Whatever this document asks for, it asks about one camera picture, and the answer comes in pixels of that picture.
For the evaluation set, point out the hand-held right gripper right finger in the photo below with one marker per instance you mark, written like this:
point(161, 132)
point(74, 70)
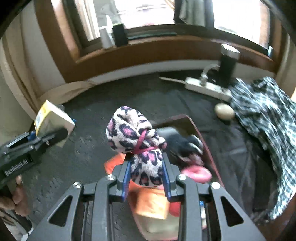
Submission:
point(166, 180)

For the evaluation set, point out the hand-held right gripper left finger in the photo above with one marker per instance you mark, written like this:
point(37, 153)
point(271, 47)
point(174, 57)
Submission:
point(126, 180)

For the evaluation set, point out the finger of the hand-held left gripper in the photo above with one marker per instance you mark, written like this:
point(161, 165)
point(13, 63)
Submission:
point(53, 138)
point(20, 141)

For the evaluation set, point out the yellow and white box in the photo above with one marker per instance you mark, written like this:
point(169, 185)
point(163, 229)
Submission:
point(55, 118)

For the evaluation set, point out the light orange toy cube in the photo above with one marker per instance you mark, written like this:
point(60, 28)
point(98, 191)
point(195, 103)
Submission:
point(150, 204)

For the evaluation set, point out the black sock with white stripe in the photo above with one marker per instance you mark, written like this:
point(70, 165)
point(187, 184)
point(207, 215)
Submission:
point(178, 141)

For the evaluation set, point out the leopard sock with pink band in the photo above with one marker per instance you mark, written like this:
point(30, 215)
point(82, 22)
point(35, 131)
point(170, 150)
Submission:
point(129, 129)

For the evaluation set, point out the red tin container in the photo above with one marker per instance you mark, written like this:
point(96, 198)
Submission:
point(178, 121)

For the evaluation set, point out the person's left hand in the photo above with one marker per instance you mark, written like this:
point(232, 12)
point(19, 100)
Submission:
point(20, 204)

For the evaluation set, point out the beige curtain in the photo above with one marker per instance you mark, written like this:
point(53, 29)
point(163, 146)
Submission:
point(57, 92)

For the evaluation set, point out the beige wooden egg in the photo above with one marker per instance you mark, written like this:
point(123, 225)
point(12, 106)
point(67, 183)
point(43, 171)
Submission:
point(224, 111)

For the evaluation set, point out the white power strip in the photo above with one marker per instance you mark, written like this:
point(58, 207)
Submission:
point(203, 87)

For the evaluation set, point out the white paper cup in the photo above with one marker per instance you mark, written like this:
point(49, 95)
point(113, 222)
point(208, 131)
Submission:
point(106, 39)

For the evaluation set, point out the plaid shirt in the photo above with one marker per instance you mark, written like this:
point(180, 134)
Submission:
point(261, 111)

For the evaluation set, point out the black box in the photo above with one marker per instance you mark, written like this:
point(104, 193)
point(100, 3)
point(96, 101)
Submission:
point(119, 34)

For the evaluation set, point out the black thermos flask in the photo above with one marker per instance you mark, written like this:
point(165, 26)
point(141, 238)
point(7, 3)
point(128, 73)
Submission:
point(227, 67)

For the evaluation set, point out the wooden window frame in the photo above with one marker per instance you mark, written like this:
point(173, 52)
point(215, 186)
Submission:
point(138, 58)

